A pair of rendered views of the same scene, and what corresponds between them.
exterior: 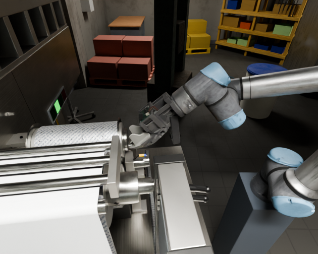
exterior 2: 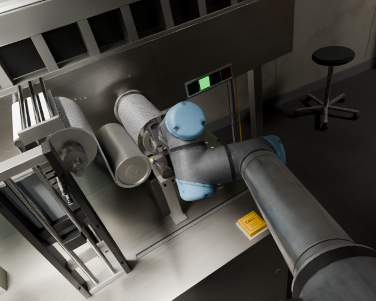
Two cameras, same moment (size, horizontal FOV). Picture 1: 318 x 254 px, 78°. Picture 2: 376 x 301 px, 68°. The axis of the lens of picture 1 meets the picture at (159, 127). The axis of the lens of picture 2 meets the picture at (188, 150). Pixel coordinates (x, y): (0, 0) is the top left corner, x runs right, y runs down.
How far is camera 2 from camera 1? 0.72 m
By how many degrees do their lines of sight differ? 58
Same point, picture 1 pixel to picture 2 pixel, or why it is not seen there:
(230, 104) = (178, 163)
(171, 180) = (27, 154)
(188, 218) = not seen: outside the picture
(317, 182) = not seen: outside the picture
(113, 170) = (25, 129)
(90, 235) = not seen: hidden behind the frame
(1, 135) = (116, 88)
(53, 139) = (125, 107)
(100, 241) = not seen: hidden behind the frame
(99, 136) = (138, 122)
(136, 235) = (150, 230)
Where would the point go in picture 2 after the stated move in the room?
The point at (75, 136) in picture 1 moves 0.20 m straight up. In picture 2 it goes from (132, 113) to (110, 55)
